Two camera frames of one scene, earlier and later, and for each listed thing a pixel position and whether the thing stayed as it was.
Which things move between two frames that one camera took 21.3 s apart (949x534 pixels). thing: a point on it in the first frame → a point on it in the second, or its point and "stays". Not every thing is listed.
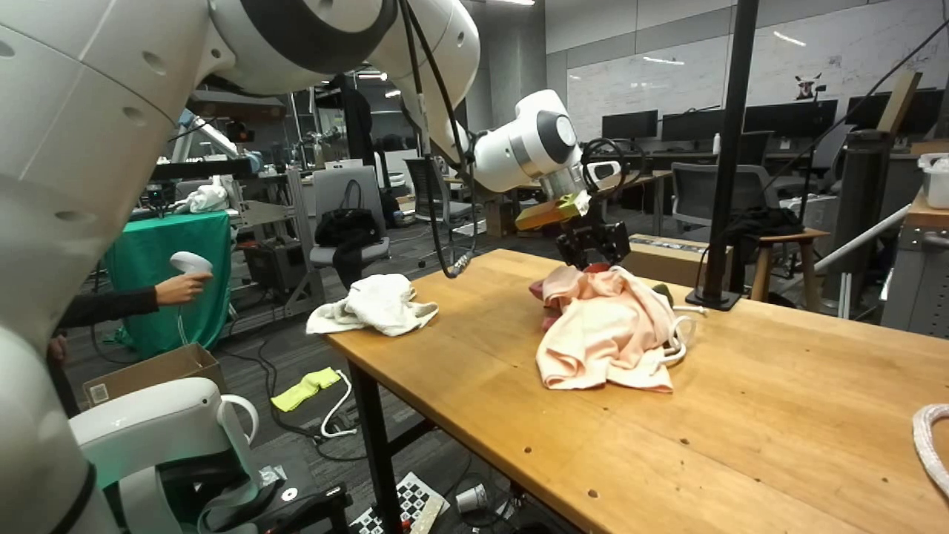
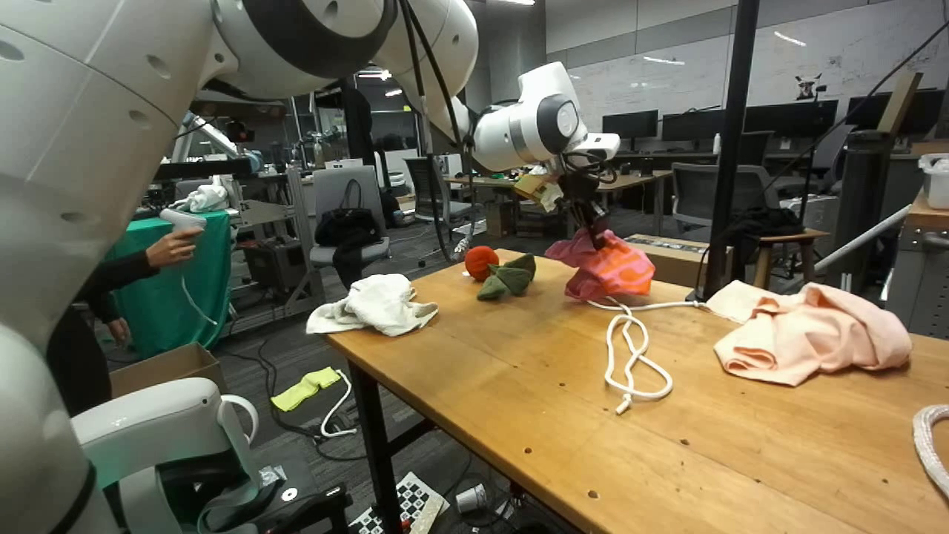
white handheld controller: x=192 y=263 → x=186 y=224
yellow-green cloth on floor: x=308 y=389 stays
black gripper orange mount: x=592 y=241 → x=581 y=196
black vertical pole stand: x=732 y=168 stays
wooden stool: x=804 y=236 stays
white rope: x=920 y=426 → x=629 y=313
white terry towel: x=373 y=300 stays
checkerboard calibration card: x=417 y=505 stays
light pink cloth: x=603 y=328 → x=790 y=339
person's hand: x=179 y=290 → x=170 y=251
